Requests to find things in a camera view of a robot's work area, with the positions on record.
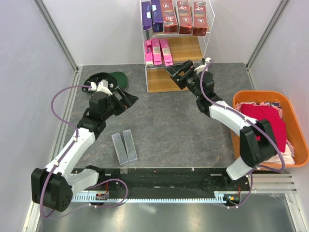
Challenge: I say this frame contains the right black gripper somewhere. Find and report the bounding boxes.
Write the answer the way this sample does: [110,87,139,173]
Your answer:
[164,60,202,99]

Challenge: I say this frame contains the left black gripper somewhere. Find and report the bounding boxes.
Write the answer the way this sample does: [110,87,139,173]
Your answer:
[101,86,138,119]

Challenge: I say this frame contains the pink toothpaste box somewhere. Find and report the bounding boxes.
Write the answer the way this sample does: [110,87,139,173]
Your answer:
[160,39,173,66]
[144,39,154,66]
[152,38,162,65]

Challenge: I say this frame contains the red 3D toothpaste box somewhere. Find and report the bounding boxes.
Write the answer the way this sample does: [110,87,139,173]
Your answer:
[176,0,193,35]
[193,1,208,36]

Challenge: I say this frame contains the purple toothpaste box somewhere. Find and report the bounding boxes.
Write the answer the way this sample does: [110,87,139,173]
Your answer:
[141,1,152,31]

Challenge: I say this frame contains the silver R&O toothpaste box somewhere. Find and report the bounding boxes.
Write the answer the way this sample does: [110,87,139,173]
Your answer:
[151,0,164,33]

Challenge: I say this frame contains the red toothpaste box silver side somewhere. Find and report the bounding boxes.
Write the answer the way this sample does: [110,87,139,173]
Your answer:
[160,0,178,34]

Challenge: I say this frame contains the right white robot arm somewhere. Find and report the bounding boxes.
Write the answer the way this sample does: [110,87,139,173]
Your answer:
[165,58,280,190]

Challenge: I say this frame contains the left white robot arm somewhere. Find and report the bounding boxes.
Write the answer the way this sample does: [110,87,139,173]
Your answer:
[31,87,139,213]

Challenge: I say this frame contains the green black baseball cap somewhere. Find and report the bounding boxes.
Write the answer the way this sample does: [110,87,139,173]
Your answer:
[84,72,128,90]

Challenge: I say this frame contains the red cloth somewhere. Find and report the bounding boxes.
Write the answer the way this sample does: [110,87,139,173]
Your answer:
[240,102,287,153]

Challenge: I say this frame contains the orange plastic basket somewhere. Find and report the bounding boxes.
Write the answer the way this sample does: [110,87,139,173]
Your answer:
[232,90,309,169]

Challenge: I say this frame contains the pink white clothes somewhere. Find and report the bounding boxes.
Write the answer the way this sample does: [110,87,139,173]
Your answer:
[236,102,295,165]

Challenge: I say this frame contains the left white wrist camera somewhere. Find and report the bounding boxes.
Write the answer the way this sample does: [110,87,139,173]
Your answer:
[89,80,112,95]

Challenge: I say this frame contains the white wire wooden shelf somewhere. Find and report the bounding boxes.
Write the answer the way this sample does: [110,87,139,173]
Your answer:
[144,0,215,93]

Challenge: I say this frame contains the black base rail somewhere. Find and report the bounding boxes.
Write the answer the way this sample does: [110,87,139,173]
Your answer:
[96,168,250,199]

